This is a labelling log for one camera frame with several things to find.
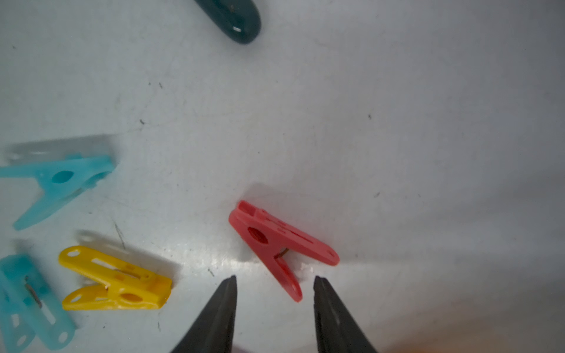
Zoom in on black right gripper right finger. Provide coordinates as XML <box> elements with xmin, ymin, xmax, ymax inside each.
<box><xmin>313</xmin><ymin>276</ymin><xmax>378</xmax><ymax>353</ymax></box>

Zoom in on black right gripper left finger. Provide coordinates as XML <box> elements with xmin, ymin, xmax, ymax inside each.
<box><xmin>172</xmin><ymin>275</ymin><xmax>238</xmax><ymax>353</ymax></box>

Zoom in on yellow clothespin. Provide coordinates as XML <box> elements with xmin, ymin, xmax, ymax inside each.
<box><xmin>58</xmin><ymin>246</ymin><xmax>173</xmax><ymax>311</ymax></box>

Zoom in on red clothespin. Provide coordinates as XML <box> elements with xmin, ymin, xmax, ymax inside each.
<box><xmin>229</xmin><ymin>200</ymin><xmax>340</xmax><ymax>302</ymax></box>

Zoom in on teal clothespin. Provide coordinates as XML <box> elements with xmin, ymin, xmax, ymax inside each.
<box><xmin>1</xmin><ymin>254</ymin><xmax>76</xmax><ymax>352</ymax></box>
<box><xmin>1</xmin><ymin>155</ymin><xmax>115</xmax><ymax>230</ymax></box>

